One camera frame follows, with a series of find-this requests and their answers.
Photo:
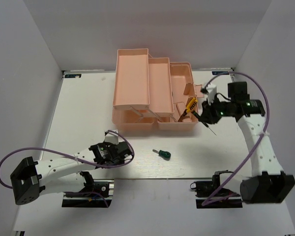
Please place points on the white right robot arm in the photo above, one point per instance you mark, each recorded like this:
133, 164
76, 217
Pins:
259, 179

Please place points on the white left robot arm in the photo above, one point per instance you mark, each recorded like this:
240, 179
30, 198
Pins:
69, 174

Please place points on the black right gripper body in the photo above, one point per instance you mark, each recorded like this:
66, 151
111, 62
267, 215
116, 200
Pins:
217, 110

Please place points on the large yellow needle-nose pliers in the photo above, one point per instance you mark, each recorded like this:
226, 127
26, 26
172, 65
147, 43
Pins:
189, 107

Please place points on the green stubby screwdriver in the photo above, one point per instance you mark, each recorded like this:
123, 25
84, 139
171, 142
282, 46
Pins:
163, 154

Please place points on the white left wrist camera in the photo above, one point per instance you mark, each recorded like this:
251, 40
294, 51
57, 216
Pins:
111, 137

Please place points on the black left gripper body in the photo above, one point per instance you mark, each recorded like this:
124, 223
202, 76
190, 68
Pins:
119, 162

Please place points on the pink plastic toolbox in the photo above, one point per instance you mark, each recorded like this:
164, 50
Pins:
152, 92

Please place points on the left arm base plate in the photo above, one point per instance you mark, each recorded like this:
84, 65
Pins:
98, 195

